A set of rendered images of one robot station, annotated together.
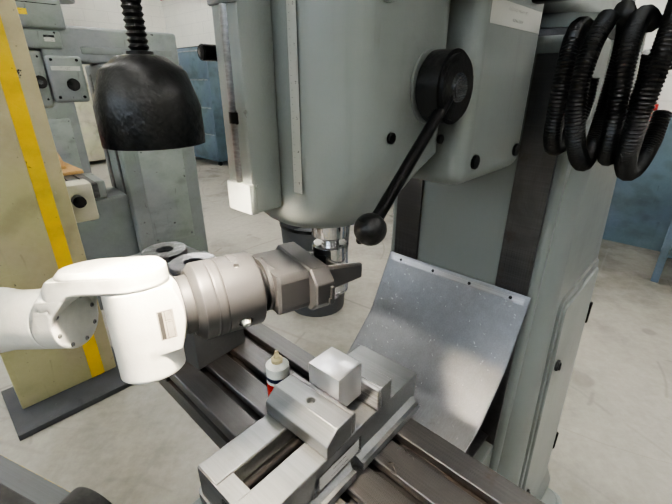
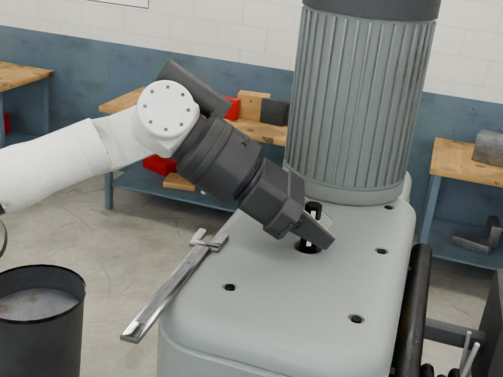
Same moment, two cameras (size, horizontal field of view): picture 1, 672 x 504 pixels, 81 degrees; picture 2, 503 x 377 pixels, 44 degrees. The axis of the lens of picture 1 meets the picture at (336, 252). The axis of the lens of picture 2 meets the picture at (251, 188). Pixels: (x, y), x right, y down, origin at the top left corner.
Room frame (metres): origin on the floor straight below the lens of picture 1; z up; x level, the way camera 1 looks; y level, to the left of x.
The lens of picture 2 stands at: (-0.12, 0.41, 2.27)
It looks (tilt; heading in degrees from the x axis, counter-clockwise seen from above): 23 degrees down; 332
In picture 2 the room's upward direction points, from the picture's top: 6 degrees clockwise
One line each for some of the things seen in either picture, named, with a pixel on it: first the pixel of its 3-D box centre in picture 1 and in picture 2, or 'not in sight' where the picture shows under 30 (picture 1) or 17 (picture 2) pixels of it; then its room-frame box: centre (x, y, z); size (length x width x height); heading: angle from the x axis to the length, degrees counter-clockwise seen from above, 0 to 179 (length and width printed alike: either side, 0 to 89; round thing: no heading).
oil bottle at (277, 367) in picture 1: (278, 376); not in sight; (0.54, 0.10, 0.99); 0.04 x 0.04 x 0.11
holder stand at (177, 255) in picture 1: (185, 298); not in sight; (0.73, 0.32, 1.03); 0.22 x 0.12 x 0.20; 53
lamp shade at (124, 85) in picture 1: (148, 99); not in sight; (0.31, 0.14, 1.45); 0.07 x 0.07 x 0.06
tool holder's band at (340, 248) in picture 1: (330, 245); not in sight; (0.48, 0.01, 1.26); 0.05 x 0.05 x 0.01
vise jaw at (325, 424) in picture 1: (309, 412); not in sight; (0.43, 0.04, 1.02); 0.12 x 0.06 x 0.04; 49
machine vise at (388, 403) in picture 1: (322, 419); not in sight; (0.45, 0.02, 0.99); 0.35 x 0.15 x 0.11; 139
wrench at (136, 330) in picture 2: not in sight; (177, 278); (0.45, 0.20, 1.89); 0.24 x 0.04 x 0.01; 138
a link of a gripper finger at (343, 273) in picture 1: (342, 275); not in sight; (0.45, -0.01, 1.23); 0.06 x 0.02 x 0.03; 123
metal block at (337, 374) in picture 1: (335, 378); not in sight; (0.47, 0.00, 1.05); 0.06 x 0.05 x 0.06; 49
